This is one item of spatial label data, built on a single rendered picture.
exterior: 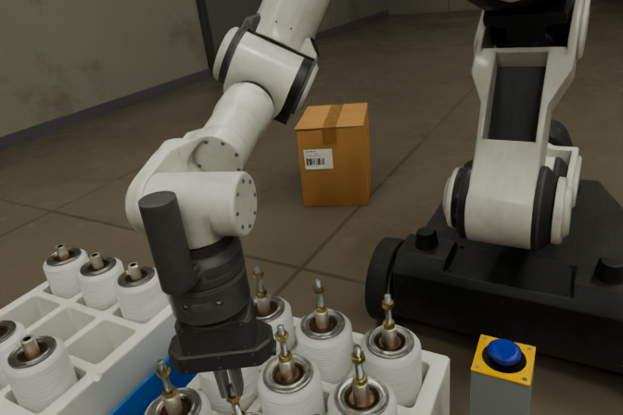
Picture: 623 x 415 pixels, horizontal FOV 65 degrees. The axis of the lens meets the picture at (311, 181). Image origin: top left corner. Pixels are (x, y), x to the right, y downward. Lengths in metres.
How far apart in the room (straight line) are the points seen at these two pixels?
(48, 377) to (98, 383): 0.09
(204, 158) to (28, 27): 3.07
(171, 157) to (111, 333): 0.66
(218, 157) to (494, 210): 0.47
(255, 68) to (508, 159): 0.44
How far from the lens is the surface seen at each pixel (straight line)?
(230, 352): 0.59
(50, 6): 3.70
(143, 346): 1.07
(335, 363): 0.86
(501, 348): 0.71
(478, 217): 0.86
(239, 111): 0.61
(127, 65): 4.02
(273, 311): 0.90
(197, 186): 0.49
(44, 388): 1.00
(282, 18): 0.70
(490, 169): 0.87
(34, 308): 1.34
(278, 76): 0.66
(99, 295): 1.18
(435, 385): 0.86
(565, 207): 0.87
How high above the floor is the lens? 0.80
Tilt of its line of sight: 23 degrees down
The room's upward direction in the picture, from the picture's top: 7 degrees counter-clockwise
